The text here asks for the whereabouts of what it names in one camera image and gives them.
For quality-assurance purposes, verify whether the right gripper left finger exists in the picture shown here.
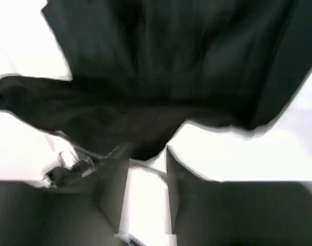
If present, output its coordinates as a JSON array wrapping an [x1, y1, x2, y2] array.
[[0, 145, 129, 245]]

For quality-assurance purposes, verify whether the black pleated skirt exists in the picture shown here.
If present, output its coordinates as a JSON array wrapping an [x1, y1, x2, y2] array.
[[0, 1, 312, 160]]

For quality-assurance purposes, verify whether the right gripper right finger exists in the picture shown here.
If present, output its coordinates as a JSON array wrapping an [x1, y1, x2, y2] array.
[[166, 149, 312, 245]]

